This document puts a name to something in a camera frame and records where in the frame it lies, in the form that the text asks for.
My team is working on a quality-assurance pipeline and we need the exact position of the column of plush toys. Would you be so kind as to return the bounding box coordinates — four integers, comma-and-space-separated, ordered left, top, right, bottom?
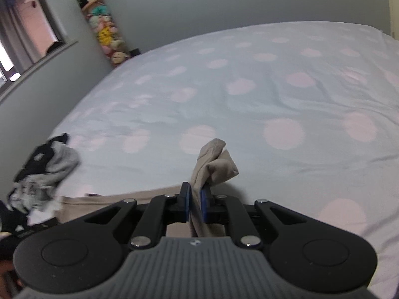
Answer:
79, 1, 132, 68

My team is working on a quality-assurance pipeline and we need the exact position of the polka dot bedsheet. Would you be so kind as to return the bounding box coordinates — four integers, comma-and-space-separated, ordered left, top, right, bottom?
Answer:
47, 21, 399, 292

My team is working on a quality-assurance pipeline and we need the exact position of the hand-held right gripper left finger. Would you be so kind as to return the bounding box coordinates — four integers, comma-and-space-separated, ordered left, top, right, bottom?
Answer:
84, 182, 191, 250

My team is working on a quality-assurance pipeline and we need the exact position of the windowsill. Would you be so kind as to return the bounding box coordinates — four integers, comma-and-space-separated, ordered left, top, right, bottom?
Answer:
0, 40, 79, 104

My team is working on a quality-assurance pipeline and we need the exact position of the white patterned garment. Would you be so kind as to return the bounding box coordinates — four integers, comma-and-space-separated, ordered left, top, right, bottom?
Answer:
8, 174, 60, 225

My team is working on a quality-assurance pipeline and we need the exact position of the black garment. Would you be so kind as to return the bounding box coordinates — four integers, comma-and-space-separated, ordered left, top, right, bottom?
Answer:
14, 133, 71, 182

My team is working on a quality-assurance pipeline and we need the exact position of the grey curtain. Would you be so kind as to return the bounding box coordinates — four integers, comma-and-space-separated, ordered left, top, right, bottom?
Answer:
0, 0, 42, 70

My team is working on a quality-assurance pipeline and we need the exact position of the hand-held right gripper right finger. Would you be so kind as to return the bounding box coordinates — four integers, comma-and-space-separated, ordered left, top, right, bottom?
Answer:
200, 187, 307, 250

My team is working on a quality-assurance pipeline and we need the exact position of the window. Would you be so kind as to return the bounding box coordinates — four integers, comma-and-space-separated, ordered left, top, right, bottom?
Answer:
0, 0, 68, 81

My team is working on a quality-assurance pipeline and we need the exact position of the beige long-sleeve shirt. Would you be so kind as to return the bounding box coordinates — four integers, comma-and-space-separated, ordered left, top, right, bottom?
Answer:
58, 138, 240, 240

